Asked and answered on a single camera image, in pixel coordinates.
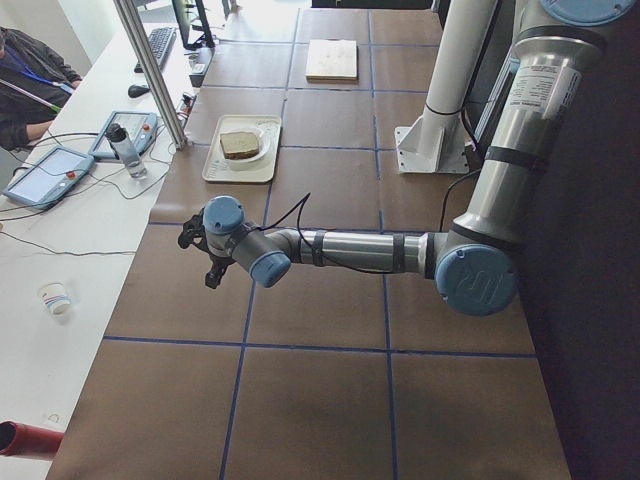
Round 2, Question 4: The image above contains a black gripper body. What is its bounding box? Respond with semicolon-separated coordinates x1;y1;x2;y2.
209;251;235;273

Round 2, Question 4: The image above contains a plain bread slice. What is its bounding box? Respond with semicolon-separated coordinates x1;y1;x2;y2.
219;131;260;160

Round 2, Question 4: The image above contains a white round plate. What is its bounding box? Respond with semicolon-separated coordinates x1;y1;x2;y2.
223;127;270;171

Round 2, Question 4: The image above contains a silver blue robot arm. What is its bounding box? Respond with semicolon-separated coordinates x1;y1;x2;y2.
194;1;632;316

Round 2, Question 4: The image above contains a cream bear serving tray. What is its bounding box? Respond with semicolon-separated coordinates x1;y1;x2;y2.
202;115;282;183

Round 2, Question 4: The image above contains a far blue teach pendant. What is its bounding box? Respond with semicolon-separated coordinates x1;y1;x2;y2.
88;110;161;161

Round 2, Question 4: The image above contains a blue teach pendant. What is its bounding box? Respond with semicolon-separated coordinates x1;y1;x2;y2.
88;110;161;161
3;146;95;210

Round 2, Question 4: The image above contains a white paper cup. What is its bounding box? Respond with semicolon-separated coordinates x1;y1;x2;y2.
37;282;73;324

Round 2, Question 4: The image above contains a clear water bottle black cap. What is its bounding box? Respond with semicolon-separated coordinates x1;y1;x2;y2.
105;122;147;179

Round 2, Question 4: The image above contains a black computer mouse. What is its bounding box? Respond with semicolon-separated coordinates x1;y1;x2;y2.
127;84;150;99

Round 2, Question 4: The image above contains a near blue teach pendant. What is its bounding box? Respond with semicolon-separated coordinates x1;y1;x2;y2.
3;146;95;210

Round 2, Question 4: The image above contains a wooden cutting board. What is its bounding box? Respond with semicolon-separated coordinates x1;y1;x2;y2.
305;39;359;81

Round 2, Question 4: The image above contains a black keyboard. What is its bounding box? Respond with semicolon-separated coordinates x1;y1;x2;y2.
148;27;176;70

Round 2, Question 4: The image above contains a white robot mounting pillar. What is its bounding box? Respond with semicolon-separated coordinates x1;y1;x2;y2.
395;0;497;174

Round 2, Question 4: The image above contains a black monitor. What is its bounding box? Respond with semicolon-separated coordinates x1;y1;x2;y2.
172;0;215;51

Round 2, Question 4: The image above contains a red cylinder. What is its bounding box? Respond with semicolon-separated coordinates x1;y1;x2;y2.
1;421;64;460

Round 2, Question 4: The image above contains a seated person dark jacket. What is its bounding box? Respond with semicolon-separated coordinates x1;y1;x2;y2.
1;28;82;150

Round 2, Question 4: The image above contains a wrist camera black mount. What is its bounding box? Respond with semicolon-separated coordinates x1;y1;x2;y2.
178;211;209;253

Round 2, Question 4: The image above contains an aluminium frame post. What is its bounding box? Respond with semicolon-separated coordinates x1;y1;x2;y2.
113;0;187;150

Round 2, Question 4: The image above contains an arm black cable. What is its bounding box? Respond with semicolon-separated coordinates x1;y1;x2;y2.
259;164;484;275

